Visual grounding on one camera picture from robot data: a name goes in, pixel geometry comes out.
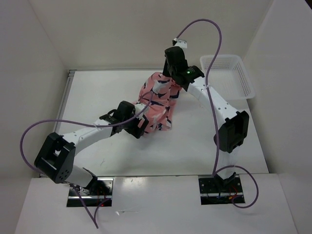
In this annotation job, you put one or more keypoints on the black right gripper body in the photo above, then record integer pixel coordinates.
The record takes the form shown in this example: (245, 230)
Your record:
(167, 71)

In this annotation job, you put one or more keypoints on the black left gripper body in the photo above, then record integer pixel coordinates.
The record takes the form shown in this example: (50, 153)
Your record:
(133, 124)

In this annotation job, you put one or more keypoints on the pink shark print shorts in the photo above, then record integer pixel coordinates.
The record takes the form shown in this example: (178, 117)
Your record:
(161, 93)

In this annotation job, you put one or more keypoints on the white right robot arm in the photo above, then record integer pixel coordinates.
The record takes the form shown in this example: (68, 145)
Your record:
(232, 125)

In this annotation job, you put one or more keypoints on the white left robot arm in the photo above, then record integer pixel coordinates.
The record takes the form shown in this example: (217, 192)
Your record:
(56, 157)

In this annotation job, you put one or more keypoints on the white perforated plastic basket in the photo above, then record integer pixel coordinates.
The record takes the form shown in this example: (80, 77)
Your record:
(228, 76)

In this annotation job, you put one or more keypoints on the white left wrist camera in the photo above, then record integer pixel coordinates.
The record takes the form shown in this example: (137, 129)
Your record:
(140, 110)

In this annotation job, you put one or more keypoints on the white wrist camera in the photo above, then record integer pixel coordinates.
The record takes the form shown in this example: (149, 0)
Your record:
(140, 110)
(180, 43)

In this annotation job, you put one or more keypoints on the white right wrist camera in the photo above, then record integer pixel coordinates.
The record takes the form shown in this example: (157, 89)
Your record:
(180, 43)

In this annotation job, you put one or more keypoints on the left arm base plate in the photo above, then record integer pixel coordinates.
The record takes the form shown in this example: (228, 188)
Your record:
(101, 195)

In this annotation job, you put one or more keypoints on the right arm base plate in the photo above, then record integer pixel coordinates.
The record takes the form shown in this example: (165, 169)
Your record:
(215, 191)

